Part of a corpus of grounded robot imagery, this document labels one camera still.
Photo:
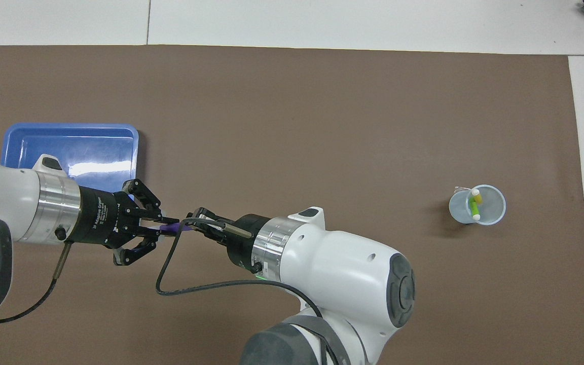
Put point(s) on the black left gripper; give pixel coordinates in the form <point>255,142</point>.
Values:
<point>102,218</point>

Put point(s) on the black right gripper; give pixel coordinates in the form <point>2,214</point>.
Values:
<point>241,241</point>

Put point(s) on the purple pen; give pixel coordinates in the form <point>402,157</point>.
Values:
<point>175,229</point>

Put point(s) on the green pen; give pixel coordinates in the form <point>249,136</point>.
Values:
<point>473,209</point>

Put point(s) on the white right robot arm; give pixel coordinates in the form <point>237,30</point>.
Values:
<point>342,274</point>

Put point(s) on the blue plastic tray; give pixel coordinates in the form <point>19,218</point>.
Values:
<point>84,147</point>

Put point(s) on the brown table mat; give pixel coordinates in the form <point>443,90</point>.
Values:
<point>292,126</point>

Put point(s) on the translucent plastic cup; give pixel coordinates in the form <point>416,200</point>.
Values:
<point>492,205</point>

